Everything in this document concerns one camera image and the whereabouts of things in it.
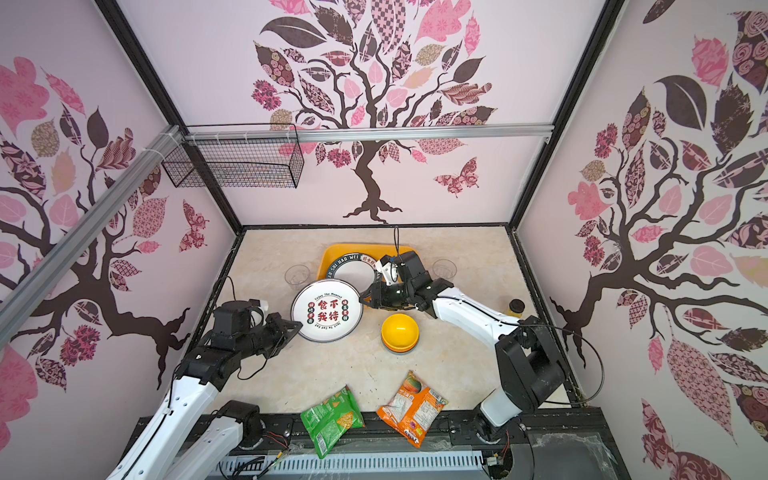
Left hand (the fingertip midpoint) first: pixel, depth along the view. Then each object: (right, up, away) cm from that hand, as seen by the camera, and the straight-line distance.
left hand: (304, 329), depth 76 cm
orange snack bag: (+28, -20, -2) cm, 35 cm away
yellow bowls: (+25, -4, +12) cm, 29 cm away
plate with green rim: (+11, +14, +29) cm, 34 cm away
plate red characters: (+5, +4, +5) cm, 8 cm away
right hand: (+16, +8, +5) cm, 18 cm away
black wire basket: (-27, +52, +19) cm, 61 cm away
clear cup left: (-10, +12, +25) cm, 29 cm away
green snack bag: (+8, -22, -4) cm, 23 cm away
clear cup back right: (+41, +15, +26) cm, 51 cm away
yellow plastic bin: (+1, +20, +30) cm, 36 cm away
